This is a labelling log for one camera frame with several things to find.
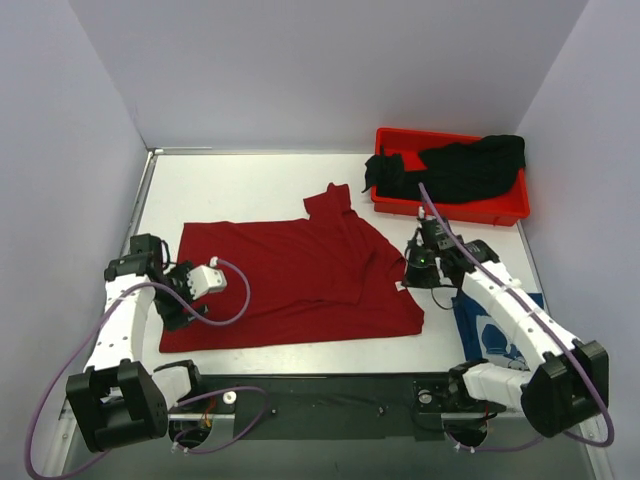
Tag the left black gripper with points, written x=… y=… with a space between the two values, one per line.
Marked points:
x=179 y=310

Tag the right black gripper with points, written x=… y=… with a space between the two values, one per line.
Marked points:
x=417 y=275

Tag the red t shirt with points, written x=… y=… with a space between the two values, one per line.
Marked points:
x=329 y=276

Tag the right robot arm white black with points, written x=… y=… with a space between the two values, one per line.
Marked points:
x=563 y=381

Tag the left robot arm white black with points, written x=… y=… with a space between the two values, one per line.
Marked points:
x=116 y=400

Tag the black t shirt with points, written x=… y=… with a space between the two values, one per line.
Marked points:
x=453 y=174

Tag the red plastic bin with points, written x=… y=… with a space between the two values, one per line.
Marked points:
x=504 y=210

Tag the blue folded t shirt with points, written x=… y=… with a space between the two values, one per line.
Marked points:
x=482 y=337

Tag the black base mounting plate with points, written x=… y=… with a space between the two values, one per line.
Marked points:
x=339 y=407

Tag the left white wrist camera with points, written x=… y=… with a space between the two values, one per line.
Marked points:
x=206 y=279

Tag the aluminium frame rail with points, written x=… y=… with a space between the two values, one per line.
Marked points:
x=133 y=229

